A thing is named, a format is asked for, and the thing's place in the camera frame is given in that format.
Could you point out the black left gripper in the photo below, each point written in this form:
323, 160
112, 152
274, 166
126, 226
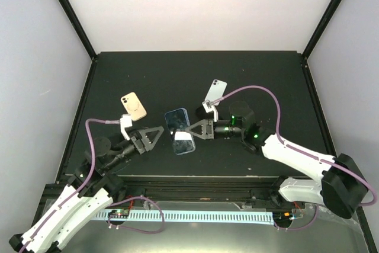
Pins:
147, 146

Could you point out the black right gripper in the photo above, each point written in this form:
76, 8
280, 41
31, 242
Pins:
208, 128

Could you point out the blue smartphone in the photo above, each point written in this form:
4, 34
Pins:
177, 121

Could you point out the white smartphone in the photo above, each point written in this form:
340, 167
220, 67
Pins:
216, 90

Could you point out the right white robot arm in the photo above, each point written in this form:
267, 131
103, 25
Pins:
334, 182

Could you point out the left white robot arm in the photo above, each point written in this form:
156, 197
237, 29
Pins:
93, 187

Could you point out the black phone case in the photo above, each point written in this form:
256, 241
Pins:
201, 113

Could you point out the beige cased phone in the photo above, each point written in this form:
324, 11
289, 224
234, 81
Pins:
133, 106

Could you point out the left green circuit board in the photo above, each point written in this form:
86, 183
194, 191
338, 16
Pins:
119, 213

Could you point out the clear acrylic sheet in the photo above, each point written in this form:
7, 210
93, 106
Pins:
317, 231

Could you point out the right circuit board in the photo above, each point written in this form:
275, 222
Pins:
282, 216

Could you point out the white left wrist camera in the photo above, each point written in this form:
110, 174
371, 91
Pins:
125, 123

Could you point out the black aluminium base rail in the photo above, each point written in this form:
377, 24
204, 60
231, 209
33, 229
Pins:
197, 188

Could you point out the white slotted cable duct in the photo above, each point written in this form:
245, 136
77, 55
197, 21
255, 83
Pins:
183, 216

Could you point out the left black frame post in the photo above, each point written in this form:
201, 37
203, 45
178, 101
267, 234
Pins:
78, 28

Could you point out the black frame post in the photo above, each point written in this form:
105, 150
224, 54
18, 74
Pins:
321, 26
78, 28

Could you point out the right black frame post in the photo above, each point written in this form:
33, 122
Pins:
321, 26

